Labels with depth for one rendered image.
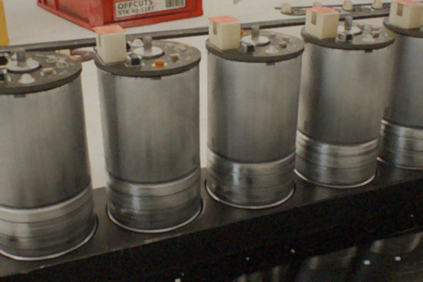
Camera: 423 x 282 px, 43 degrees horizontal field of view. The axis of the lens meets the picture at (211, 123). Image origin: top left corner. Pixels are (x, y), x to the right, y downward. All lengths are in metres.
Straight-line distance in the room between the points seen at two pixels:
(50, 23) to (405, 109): 0.33
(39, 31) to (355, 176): 0.31
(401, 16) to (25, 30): 0.32
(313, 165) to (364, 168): 0.01
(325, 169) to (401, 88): 0.03
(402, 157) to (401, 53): 0.03
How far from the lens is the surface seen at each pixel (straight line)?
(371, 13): 0.18
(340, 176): 0.16
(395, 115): 0.17
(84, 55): 0.35
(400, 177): 0.17
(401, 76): 0.16
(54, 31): 0.42
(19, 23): 0.45
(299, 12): 0.47
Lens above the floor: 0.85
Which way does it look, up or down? 24 degrees down
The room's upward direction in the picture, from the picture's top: straight up
